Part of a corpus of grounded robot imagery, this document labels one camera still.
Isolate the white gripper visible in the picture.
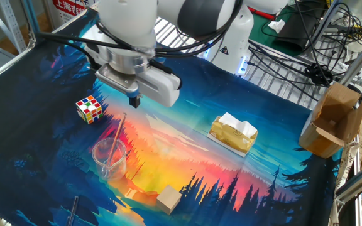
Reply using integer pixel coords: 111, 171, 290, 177
82, 26, 182, 109

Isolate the Rubik's cube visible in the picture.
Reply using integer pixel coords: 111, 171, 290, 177
75, 95, 104, 125

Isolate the colourful sunset landscape cloth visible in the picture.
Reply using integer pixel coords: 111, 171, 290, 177
0, 8, 353, 226

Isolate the clear glass beaker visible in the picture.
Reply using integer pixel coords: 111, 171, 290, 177
91, 137, 128, 181

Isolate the gold tissue pack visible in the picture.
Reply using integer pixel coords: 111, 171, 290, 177
206, 112, 259, 158

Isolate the light wooden cube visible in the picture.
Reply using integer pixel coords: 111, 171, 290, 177
155, 184, 183, 216

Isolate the red and white sign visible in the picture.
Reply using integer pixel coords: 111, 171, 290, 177
52, 0, 97, 20

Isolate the green mat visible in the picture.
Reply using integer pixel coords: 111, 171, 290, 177
248, 4, 323, 59

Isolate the crumpled white paper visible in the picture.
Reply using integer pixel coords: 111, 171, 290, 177
267, 19, 287, 34

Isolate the black pouch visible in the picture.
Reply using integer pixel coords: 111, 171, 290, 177
273, 4, 328, 53

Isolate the brown cardboard box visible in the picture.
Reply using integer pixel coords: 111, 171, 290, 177
298, 82, 362, 159

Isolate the silver gripper-mounted camera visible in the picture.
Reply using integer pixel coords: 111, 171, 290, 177
94, 63, 141, 99

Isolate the black camera cable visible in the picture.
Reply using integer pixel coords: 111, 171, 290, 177
35, 0, 244, 92

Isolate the grey perforated shelf post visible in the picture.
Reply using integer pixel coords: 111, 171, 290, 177
0, 0, 37, 54

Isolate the black cable tangle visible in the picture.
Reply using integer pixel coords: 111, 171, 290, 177
246, 0, 362, 103

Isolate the aluminium frame bar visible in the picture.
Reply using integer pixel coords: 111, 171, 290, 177
334, 156, 362, 205
337, 33, 362, 87

